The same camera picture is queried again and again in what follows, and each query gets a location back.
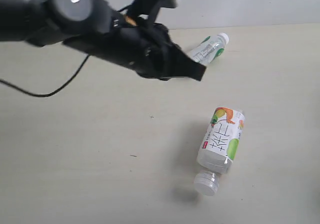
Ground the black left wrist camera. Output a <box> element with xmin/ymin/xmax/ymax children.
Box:
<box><xmin>125</xmin><ymin>0</ymin><xmax>178</xmax><ymax>28</ymax></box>

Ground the clear bottle green white label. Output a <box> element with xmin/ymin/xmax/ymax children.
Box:
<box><xmin>187</xmin><ymin>33</ymin><xmax>230</xmax><ymax>66</ymax></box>

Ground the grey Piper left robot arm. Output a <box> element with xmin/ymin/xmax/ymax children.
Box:
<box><xmin>0</xmin><ymin>0</ymin><xmax>206</xmax><ymax>81</ymax></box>

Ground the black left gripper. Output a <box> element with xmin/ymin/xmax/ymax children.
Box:
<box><xmin>63</xmin><ymin>23</ymin><xmax>207</xmax><ymax>81</ymax></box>

